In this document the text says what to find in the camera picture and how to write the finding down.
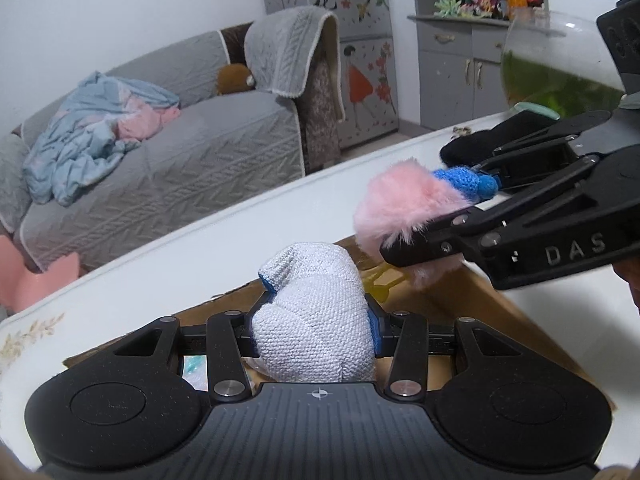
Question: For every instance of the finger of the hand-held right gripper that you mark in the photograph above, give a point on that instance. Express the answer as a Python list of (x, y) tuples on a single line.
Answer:
[(535, 160), (425, 247)]

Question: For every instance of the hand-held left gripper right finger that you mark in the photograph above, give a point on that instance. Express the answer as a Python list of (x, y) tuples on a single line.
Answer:
[(373, 330)]

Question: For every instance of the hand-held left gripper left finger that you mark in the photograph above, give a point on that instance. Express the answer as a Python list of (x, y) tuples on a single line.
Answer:
[(245, 334)]

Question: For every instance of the pink fluffy item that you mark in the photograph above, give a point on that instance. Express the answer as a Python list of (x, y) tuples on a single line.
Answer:
[(400, 200)]

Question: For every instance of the white knit sock blue cuff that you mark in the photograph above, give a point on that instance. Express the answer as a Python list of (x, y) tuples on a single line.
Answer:
[(310, 320)]

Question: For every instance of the blue knit item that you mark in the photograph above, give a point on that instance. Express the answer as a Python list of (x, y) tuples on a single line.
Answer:
[(465, 182)]

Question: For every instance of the cardboard box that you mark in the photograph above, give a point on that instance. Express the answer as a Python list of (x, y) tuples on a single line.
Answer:
[(500, 320)]

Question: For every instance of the pale green dish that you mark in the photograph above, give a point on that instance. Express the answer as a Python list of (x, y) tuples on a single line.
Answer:
[(535, 108)]

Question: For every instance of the black cloth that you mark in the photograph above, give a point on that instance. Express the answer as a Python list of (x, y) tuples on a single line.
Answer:
[(475, 142)]

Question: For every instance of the glass fish bowl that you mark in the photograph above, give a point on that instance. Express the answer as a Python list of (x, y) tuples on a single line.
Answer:
[(550, 60)]

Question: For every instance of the grey cabinet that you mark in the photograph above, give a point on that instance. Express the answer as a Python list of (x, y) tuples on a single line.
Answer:
[(450, 85)]

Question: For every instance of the green artificial plant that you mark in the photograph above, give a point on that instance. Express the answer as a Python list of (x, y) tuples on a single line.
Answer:
[(447, 6)]

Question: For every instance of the grey sofa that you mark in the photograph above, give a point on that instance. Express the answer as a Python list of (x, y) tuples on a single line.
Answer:
[(200, 160)]

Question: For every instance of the grey fridge with flower stickers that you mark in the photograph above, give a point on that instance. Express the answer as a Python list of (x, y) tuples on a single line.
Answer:
[(365, 20)]

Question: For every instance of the pink plastic chair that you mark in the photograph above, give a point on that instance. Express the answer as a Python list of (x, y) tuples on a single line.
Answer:
[(30, 285)]

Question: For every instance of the pink cloth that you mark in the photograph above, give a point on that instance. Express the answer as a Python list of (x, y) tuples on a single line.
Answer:
[(140, 122)]

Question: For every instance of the grey knit sofa throw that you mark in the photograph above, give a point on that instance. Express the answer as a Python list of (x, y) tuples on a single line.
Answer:
[(285, 50)]

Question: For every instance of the light blue blanket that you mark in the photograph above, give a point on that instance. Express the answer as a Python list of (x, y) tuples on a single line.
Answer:
[(75, 150)]

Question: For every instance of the brown plush toy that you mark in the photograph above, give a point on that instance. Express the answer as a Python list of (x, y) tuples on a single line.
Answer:
[(232, 80)]

